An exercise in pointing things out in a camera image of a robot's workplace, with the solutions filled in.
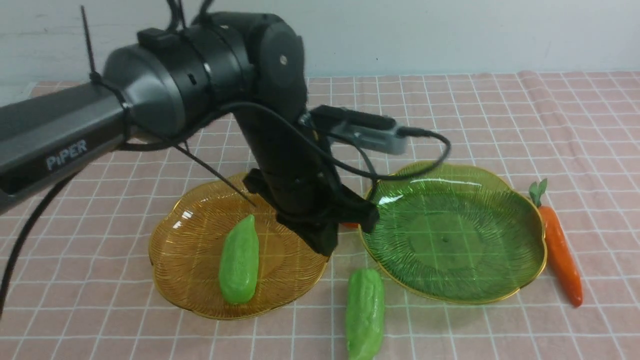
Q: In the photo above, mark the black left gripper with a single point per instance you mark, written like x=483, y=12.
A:
x=296, y=174

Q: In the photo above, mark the green toy gourd front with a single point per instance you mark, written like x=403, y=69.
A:
x=365, y=314

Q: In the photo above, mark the green ribbed glass plate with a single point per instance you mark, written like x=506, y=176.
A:
x=458, y=234

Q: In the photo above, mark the green toy gourd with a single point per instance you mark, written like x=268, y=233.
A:
x=239, y=263
x=365, y=314

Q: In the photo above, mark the orange toy carrot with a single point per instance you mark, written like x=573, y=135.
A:
x=350, y=225
x=559, y=255

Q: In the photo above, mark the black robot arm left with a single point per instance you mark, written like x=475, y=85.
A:
x=161, y=90

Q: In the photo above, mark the pink checkered tablecloth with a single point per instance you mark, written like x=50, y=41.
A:
x=83, y=287

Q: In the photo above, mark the amber ribbed glass plate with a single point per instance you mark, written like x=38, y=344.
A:
x=185, y=251

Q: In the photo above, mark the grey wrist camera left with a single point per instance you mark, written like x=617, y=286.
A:
x=368, y=131

